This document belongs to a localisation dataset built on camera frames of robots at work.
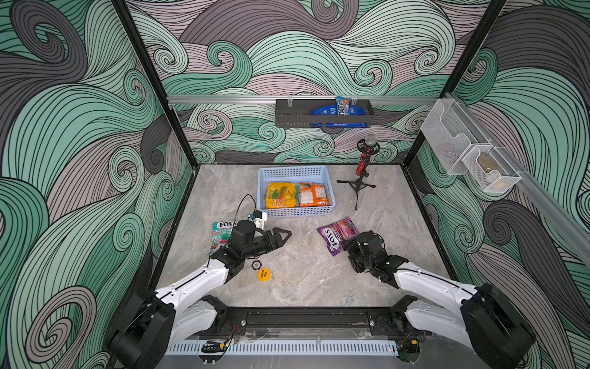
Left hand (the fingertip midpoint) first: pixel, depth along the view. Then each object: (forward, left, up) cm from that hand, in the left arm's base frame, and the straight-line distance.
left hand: (287, 234), depth 79 cm
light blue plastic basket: (+40, -14, -11) cm, 44 cm away
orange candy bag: (+26, -11, -10) cm, 30 cm away
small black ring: (-6, +12, -14) cm, 19 cm away
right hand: (0, -22, -11) cm, 25 cm away
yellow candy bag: (+24, +4, -9) cm, 26 cm away
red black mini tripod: (+37, -34, +10) cm, 51 cm away
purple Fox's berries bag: (+6, -20, -12) cm, 24 cm away
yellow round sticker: (-10, +9, -13) cm, 19 cm away
